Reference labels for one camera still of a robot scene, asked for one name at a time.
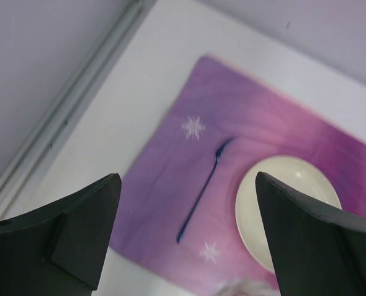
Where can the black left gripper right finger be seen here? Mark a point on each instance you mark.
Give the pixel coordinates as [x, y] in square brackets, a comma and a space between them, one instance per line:
[316, 249]

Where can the blue metallic fork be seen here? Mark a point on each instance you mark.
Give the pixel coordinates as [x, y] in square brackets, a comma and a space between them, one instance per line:
[218, 155]

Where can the white round plate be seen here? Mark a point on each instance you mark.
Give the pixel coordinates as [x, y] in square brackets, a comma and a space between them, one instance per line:
[296, 173]

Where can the purple princess cloth placemat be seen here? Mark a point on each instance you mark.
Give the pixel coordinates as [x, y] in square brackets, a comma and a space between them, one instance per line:
[164, 181]

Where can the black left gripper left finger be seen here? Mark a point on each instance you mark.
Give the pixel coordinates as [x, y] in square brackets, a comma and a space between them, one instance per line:
[60, 248]

